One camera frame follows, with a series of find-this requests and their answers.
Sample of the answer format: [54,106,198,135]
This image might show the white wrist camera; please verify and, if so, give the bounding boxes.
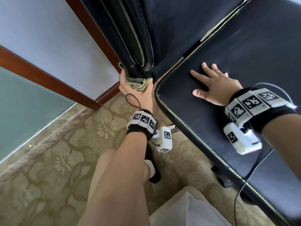
[223,122,262,155]
[151,126,173,153]

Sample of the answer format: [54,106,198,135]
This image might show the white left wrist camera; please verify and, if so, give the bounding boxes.
[151,126,173,153]

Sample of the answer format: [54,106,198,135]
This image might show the frosted glass panel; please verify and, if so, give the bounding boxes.
[0,67,76,163]

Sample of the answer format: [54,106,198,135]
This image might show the black shoe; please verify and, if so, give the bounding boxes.
[145,143,161,184]

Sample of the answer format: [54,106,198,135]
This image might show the person's left hand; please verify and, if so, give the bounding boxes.
[119,69,154,112]

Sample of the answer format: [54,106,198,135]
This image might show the person's right forearm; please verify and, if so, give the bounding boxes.
[261,113,301,182]

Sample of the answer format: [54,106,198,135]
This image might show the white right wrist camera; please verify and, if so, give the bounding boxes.
[223,122,262,155]

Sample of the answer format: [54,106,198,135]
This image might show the white shorts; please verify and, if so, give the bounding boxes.
[150,186,233,226]

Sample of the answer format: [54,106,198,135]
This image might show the green cleaning cloth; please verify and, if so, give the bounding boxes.
[118,62,153,92]

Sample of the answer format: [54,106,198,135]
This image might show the white marker wristband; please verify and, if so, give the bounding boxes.
[225,87,298,135]
[126,109,159,141]

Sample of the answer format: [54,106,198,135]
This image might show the white marker left wristband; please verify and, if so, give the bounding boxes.
[126,109,159,141]

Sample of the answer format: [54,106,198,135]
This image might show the person's right hand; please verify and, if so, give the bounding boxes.
[190,62,244,107]

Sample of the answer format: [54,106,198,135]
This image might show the thin black cable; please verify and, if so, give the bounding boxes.
[234,82,297,226]
[125,94,142,111]

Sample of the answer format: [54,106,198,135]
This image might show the person's left forearm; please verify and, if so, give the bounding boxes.
[77,132,151,226]

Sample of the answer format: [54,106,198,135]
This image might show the black leather chair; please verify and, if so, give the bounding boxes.
[80,0,301,226]

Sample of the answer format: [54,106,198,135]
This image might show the white marker right wristband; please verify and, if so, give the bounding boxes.
[225,87,298,135]

